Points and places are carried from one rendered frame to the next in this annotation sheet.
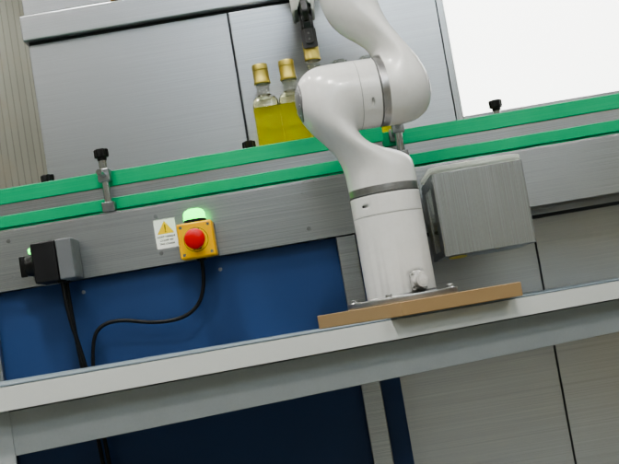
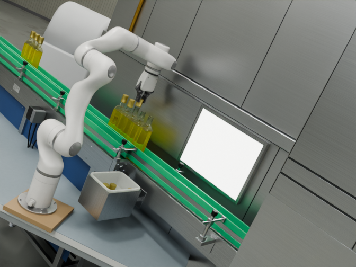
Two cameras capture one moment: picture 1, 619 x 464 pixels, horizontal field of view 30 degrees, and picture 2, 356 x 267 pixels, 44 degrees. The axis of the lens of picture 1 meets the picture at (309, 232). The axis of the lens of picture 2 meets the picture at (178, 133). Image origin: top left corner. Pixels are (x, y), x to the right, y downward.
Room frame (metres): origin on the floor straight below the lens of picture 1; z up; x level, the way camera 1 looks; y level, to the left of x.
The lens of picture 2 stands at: (0.72, -1.65, 1.92)
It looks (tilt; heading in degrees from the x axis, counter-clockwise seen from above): 15 degrees down; 36
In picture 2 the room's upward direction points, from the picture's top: 24 degrees clockwise
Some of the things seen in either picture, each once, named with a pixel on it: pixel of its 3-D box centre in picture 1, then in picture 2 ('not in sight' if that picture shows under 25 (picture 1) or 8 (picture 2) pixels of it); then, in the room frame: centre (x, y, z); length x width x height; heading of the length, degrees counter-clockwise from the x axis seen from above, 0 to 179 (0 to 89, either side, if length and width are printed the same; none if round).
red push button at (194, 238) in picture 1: (195, 238); not in sight; (2.23, 0.22, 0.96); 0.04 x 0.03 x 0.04; 90
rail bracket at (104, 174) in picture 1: (103, 179); (56, 100); (2.29, 0.39, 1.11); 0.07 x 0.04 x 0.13; 0
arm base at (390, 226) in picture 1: (393, 248); (43, 187); (1.98, -0.14, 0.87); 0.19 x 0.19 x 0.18
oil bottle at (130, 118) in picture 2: not in sight; (127, 132); (2.46, -0.07, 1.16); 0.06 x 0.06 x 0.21; 89
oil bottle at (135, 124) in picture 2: not in sight; (133, 136); (2.46, -0.13, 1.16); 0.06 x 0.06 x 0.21; 0
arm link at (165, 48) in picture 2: not in sight; (159, 56); (2.46, -0.07, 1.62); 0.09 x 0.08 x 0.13; 98
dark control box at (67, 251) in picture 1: (56, 262); (35, 115); (2.27, 0.50, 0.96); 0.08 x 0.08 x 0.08; 0
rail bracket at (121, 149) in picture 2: (397, 132); (124, 150); (2.34, -0.21, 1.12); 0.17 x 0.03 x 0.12; 0
